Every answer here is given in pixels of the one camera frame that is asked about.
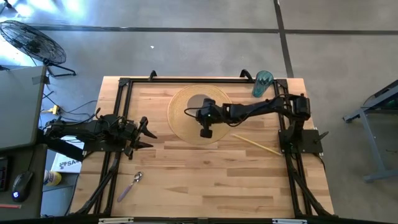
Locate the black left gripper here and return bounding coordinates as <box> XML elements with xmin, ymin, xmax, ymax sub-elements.
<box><xmin>119</xmin><ymin>116</ymin><xmax>158</xmax><ymax>161</ymax></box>

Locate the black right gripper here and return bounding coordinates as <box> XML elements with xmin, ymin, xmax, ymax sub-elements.
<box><xmin>195</xmin><ymin>98</ymin><xmax>225</xmax><ymax>139</ymax></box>

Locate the grey bowl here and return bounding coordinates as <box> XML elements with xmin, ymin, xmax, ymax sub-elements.
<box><xmin>186</xmin><ymin>93</ymin><xmax>213</xmax><ymax>118</ymax></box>

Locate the purple handled metal spoon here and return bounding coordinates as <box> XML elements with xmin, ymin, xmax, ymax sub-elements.
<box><xmin>117</xmin><ymin>171</ymin><xmax>144</xmax><ymax>203</ymax></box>

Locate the yellow chopstick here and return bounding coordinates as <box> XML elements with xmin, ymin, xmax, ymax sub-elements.
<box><xmin>231</xmin><ymin>133</ymin><xmax>282</xmax><ymax>156</ymax></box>

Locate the teal plastic cup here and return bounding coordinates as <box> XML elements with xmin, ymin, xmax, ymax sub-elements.
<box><xmin>252</xmin><ymin>70</ymin><xmax>274</xmax><ymax>98</ymax></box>

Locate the round yellow woven placemat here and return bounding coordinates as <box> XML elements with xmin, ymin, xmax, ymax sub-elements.
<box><xmin>167</xmin><ymin>84</ymin><xmax>234</xmax><ymax>146</ymax></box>

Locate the white printed box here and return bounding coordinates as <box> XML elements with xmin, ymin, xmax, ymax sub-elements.
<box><xmin>51</xmin><ymin>136</ymin><xmax>85</xmax><ymax>174</ymax></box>

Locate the black stand beam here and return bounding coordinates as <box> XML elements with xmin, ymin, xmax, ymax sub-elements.
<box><xmin>37</xmin><ymin>129</ymin><xmax>85</xmax><ymax>162</ymax></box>

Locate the yellow bottle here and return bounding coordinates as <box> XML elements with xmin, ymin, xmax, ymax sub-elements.
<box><xmin>43</xmin><ymin>170</ymin><xmax>62</xmax><ymax>187</ymax></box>

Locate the dark grey desk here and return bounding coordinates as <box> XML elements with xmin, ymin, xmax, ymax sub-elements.
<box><xmin>0</xmin><ymin>144</ymin><xmax>48</xmax><ymax>218</ymax></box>

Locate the black computer mouse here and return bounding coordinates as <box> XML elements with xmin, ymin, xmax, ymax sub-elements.
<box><xmin>11</xmin><ymin>170</ymin><xmax>34</xmax><ymax>203</ymax></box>

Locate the black floor fan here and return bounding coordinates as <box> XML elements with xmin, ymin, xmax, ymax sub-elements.
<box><xmin>0</xmin><ymin>20</ymin><xmax>77</xmax><ymax>78</ymax></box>

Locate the black keyboard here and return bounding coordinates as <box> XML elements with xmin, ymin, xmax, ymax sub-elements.
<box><xmin>0</xmin><ymin>156</ymin><xmax>9</xmax><ymax>192</ymax></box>

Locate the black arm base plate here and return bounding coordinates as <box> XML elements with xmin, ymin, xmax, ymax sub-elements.
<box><xmin>82</xmin><ymin>142</ymin><xmax>126</xmax><ymax>153</ymax></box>
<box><xmin>278</xmin><ymin>129</ymin><xmax>330</xmax><ymax>155</ymax></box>

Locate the black floor cable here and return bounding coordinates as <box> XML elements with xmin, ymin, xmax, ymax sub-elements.
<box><xmin>58</xmin><ymin>99</ymin><xmax>99</xmax><ymax>124</ymax></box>

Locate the white bracket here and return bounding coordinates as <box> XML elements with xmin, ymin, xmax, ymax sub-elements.
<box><xmin>98</xmin><ymin>217</ymin><xmax>134</xmax><ymax>224</ymax></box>
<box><xmin>272</xmin><ymin>218</ymin><xmax>308</xmax><ymax>224</ymax></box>

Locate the black aluminium table frame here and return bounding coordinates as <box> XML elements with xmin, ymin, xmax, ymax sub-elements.
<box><xmin>70</xmin><ymin>68</ymin><xmax>335</xmax><ymax>218</ymax></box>

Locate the grey metal table frame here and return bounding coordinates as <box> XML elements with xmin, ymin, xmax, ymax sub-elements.
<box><xmin>343</xmin><ymin>79</ymin><xmax>398</xmax><ymax>184</ymax></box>

